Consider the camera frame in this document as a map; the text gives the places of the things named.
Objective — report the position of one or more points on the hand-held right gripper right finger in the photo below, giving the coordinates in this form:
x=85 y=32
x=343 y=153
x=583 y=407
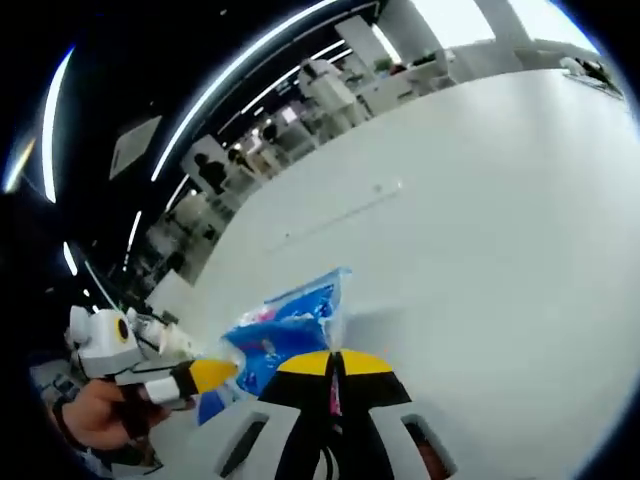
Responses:
x=370 y=400

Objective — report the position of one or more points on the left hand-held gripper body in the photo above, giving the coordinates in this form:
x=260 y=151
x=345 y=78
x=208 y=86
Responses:
x=107 y=345

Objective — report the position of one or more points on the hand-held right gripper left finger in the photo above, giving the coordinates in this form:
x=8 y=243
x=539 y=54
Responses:
x=295 y=395

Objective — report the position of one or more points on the blue clear zip bag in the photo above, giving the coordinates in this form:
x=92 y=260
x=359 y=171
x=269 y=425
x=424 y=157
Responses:
x=290 y=345

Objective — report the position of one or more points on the person's left hand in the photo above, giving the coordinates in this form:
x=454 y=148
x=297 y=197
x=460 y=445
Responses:
x=95 y=415

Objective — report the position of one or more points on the ceiling air vent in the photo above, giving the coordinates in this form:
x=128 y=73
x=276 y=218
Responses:
x=134 y=147

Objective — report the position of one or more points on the curved ceiling light strip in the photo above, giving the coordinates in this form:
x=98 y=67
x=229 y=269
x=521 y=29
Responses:
x=235 y=75

